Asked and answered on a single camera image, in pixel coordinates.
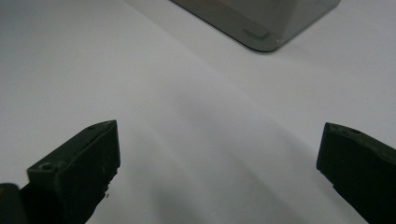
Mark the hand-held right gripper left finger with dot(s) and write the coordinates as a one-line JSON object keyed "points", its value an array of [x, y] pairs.
{"points": [[74, 174]]}

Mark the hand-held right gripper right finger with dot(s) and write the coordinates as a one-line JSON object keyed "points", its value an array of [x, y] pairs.
{"points": [[361, 168]]}

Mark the grey transparent plastic box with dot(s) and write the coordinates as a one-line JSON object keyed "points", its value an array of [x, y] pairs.
{"points": [[249, 18]]}

